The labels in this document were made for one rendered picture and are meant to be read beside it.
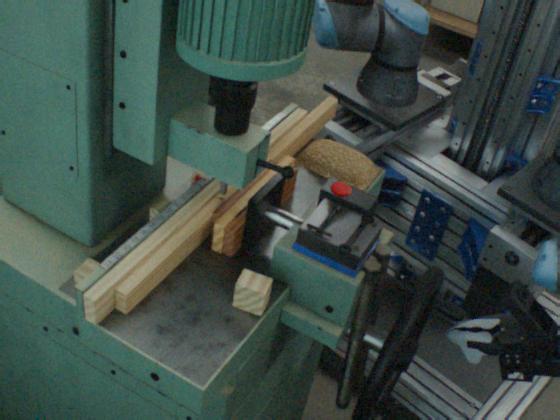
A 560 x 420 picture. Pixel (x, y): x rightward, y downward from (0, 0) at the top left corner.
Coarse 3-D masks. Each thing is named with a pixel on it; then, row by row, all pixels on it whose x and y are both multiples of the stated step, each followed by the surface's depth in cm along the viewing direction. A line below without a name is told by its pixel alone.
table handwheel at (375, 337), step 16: (432, 272) 103; (416, 288) 100; (432, 288) 100; (416, 304) 97; (400, 320) 96; (416, 320) 97; (368, 336) 109; (384, 336) 108; (400, 336) 95; (416, 336) 120; (384, 352) 95; (400, 352) 95; (416, 352) 110; (384, 368) 95; (400, 368) 106; (368, 384) 96; (384, 384) 96; (368, 400) 96; (384, 400) 116; (352, 416) 101; (368, 416) 98
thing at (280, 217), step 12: (276, 180) 107; (264, 192) 105; (276, 192) 108; (252, 204) 103; (264, 204) 105; (276, 204) 110; (252, 216) 104; (264, 216) 108; (276, 216) 107; (288, 216) 106; (252, 228) 105; (264, 228) 110; (288, 228) 106; (252, 240) 107
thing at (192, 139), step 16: (192, 112) 105; (208, 112) 105; (176, 128) 103; (192, 128) 102; (208, 128) 102; (256, 128) 104; (176, 144) 105; (192, 144) 103; (208, 144) 102; (224, 144) 100; (240, 144) 100; (256, 144) 101; (192, 160) 105; (208, 160) 103; (224, 160) 102; (240, 160) 100; (224, 176) 103; (240, 176) 102; (256, 176) 106
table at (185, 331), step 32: (192, 256) 106; (224, 256) 107; (256, 256) 108; (160, 288) 100; (192, 288) 101; (224, 288) 102; (288, 288) 104; (128, 320) 94; (160, 320) 95; (192, 320) 96; (224, 320) 97; (256, 320) 98; (288, 320) 105; (320, 320) 103; (352, 320) 106; (128, 352) 92; (160, 352) 91; (192, 352) 92; (224, 352) 93; (160, 384) 92; (192, 384) 88; (224, 384) 95
